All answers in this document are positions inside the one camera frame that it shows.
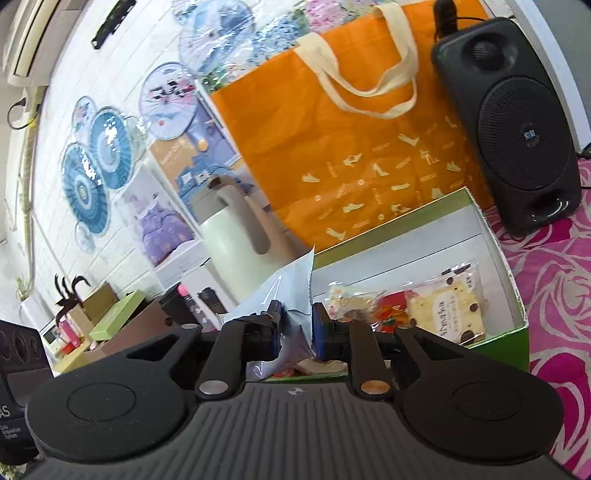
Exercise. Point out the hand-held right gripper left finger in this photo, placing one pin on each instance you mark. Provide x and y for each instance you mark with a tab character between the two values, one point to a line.
273	327

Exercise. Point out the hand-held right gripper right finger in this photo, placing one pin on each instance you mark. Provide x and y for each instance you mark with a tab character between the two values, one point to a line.
322	330

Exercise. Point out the clear brown-white candy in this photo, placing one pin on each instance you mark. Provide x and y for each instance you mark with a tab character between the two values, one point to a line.
351	297

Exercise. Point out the white foil snack packet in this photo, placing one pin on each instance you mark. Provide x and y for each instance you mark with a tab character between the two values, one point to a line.
291	286

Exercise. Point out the orange snack packet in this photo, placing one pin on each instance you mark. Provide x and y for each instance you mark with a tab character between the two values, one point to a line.
392	314

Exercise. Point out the spotted clear cracker packet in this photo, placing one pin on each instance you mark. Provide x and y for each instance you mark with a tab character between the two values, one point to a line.
448	304

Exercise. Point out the green cardboard box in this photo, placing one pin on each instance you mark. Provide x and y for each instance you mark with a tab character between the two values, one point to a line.
461	240

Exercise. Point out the black antler ornament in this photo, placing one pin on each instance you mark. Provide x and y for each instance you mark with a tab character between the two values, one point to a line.
69	300

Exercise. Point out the cream thermos jug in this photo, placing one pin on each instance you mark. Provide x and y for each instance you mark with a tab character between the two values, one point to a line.
231	249

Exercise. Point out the pink-capped clear bottle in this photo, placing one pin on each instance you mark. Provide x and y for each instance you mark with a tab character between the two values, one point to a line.
183	290

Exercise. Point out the tan cardboard box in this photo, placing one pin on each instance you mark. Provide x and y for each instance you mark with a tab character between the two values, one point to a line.
94	302

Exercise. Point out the white box with cup print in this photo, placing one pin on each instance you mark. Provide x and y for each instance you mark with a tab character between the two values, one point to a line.
184	272

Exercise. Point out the flat green box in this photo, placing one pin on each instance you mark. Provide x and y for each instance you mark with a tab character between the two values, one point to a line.
115	316

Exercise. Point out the brown cardboard box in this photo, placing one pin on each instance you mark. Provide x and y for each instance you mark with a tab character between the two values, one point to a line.
143	325

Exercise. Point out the orange tote bag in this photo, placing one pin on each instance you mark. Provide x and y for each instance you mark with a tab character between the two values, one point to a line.
323	161

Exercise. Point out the cluster of round paper fans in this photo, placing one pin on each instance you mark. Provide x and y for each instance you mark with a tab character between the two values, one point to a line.
111	147

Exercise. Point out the black speaker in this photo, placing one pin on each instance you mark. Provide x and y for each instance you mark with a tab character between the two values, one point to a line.
521	134

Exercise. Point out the floral printed plastic sheet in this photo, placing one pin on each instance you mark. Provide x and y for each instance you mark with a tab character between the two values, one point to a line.
286	37

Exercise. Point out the white air conditioner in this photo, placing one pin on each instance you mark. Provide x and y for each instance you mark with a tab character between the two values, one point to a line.
32	41

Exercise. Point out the purple bedding wall poster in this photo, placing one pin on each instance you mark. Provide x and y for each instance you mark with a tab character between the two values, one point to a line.
157	221

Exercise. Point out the white wall pipe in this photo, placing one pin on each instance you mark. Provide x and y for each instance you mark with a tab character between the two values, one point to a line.
28	184

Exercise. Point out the orange and blue wall poster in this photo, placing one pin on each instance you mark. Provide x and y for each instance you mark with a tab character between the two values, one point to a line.
184	161

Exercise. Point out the black wall hook rack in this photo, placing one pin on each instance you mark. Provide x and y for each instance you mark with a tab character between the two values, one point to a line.
113	23

